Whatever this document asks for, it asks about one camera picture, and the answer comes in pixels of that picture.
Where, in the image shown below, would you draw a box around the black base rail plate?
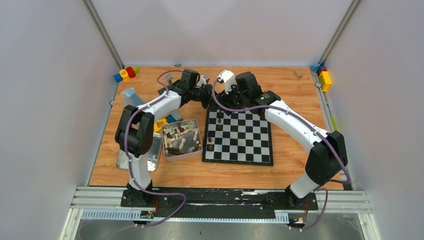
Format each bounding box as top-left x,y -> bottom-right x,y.
120,187 -> 318,219

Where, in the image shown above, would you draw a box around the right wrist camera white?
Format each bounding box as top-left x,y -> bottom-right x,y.
217,69 -> 237,95

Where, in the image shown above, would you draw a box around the blue lego brick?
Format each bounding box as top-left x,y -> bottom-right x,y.
165,110 -> 183,124

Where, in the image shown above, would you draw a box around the aluminium frame rail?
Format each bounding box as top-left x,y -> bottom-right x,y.
59,186 -> 382,240

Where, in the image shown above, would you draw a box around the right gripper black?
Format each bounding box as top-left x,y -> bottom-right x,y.
216,80 -> 249,116

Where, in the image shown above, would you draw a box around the small wooden block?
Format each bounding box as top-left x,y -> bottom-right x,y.
293,69 -> 303,79

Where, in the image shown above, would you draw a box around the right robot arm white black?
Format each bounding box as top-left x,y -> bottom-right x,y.
212,69 -> 351,209

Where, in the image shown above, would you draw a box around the grey lego baseplate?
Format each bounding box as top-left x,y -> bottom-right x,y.
157,74 -> 174,95

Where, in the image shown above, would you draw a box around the silver tin lid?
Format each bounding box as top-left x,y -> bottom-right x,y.
116,132 -> 163,172

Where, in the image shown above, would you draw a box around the coloured toy blocks cluster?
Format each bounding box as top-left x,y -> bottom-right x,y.
113,66 -> 140,83

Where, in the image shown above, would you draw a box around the stacked coloured bricks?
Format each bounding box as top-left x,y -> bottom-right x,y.
309,64 -> 333,92

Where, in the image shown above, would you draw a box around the pink tin box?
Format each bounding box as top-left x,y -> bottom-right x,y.
161,119 -> 203,162

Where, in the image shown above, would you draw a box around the folding chess board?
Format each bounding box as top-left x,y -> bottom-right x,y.
202,108 -> 274,167

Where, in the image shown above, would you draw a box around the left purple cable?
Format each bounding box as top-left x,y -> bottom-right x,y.
123,69 -> 187,229

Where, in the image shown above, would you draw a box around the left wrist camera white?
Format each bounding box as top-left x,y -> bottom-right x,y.
196,75 -> 210,88

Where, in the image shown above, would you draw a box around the yellow plastic frame piece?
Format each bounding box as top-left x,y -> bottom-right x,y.
153,118 -> 168,133

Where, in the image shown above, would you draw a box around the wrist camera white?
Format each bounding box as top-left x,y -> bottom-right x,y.
196,75 -> 210,88
217,69 -> 237,95

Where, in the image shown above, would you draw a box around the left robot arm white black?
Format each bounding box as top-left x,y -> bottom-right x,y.
114,69 -> 213,207

